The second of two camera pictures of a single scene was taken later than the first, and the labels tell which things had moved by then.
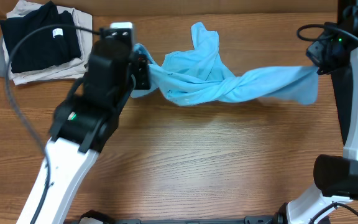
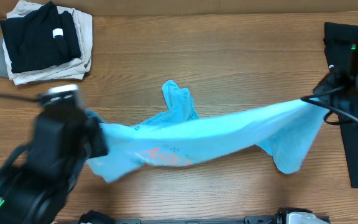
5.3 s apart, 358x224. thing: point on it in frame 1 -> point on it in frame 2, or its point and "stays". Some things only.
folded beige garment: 73,69 stays
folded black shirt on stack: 44,46 stays
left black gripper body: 138,79 -> 96,146
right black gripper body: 323,58 -> 324,90
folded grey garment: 0,62 stays
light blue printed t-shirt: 192,73 -> 179,136
